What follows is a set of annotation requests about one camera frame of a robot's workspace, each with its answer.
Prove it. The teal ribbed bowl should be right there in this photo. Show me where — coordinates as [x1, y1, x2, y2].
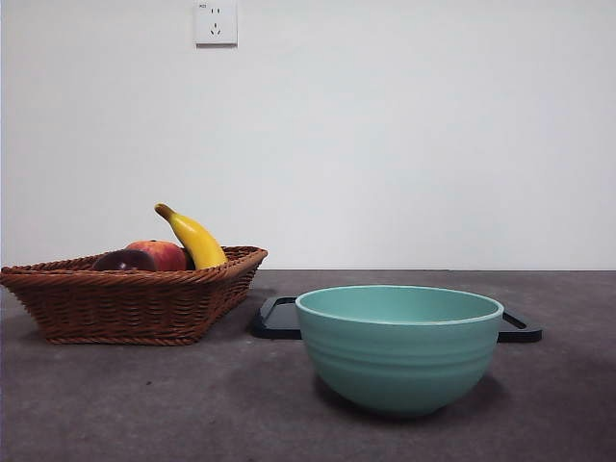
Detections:
[294, 284, 504, 418]

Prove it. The dark red plum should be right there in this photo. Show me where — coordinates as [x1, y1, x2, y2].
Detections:
[91, 249, 155, 272]

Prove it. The dark rectangular tray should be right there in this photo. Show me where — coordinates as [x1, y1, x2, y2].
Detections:
[249, 295, 544, 344]

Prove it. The yellow banana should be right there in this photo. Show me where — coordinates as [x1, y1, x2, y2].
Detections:
[154, 202, 229, 270]

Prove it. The red orange peach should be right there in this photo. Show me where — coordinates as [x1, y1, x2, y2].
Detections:
[125, 239, 188, 271]

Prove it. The brown wicker basket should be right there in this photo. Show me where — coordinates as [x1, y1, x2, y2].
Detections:
[0, 245, 270, 347]

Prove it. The white wall socket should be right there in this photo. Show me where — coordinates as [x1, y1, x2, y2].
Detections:
[194, 0, 239, 48]

